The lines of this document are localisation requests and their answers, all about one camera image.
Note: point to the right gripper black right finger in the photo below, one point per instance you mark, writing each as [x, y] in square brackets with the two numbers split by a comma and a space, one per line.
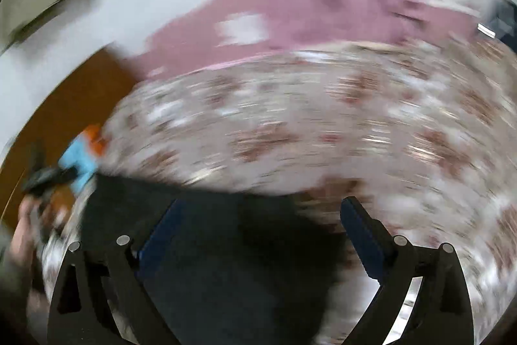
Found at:
[442, 312]

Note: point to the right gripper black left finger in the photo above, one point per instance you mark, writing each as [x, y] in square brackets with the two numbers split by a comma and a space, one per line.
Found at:
[103, 281]

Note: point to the black coat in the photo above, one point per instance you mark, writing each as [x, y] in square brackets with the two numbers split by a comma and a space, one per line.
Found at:
[221, 268]

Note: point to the person's left hand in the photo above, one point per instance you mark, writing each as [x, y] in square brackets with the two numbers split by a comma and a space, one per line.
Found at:
[22, 246]

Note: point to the orange blue brown cloth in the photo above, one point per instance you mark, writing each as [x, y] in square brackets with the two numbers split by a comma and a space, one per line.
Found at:
[84, 152]

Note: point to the wooden headboard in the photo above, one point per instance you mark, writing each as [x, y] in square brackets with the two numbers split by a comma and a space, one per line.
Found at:
[87, 96]

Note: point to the floral satin bedspread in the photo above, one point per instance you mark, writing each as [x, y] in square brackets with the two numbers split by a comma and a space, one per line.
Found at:
[424, 139]

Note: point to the navy blue backpack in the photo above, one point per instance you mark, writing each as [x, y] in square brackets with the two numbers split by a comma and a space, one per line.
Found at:
[501, 23]

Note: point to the pink curtain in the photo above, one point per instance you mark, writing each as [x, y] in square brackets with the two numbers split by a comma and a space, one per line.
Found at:
[292, 23]

